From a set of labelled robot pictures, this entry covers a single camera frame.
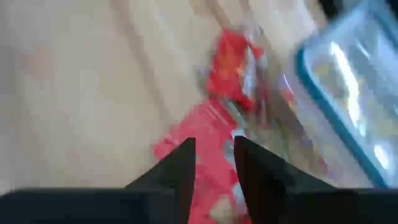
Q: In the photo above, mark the red Skittles pack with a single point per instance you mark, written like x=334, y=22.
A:
x=230, y=68

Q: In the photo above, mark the clear container with yellow candies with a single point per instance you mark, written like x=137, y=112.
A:
x=357, y=77

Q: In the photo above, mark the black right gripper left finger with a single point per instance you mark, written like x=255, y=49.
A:
x=93, y=208

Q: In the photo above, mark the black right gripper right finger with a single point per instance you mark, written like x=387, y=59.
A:
x=311, y=208

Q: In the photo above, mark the red KitKat bar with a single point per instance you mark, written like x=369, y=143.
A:
x=214, y=140

